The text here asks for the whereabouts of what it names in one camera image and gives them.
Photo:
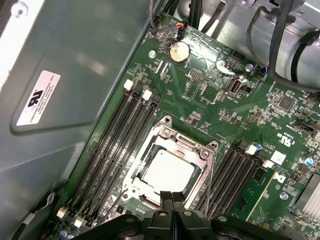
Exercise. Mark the silver CPU chip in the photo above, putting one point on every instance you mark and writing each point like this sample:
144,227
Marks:
170,170

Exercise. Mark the silver coin cell battery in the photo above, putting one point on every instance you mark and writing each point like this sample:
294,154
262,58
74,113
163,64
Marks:
178,52

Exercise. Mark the black PC case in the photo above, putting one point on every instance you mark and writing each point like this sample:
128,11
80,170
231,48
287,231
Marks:
62,37

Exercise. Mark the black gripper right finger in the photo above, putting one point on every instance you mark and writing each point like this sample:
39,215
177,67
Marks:
187,225

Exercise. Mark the silver metal drive cage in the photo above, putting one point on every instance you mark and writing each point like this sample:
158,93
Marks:
310,12

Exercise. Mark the CPU socket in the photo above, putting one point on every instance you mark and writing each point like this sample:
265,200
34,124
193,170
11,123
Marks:
165,131

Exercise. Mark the green RAM stick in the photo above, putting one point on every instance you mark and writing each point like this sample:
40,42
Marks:
252,192

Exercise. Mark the green motherboard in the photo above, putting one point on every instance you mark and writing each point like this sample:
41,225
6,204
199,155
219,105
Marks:
262,117

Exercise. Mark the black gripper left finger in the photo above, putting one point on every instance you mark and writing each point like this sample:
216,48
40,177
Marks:
160,225

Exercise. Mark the silver finned heatsink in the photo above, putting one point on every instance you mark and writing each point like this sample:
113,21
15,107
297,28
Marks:
310,197

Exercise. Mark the RAM slot white clips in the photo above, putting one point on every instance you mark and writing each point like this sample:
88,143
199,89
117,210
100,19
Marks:
113,159
230,185
95,150

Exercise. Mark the white label sticker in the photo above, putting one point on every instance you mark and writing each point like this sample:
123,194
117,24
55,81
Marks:
37,100

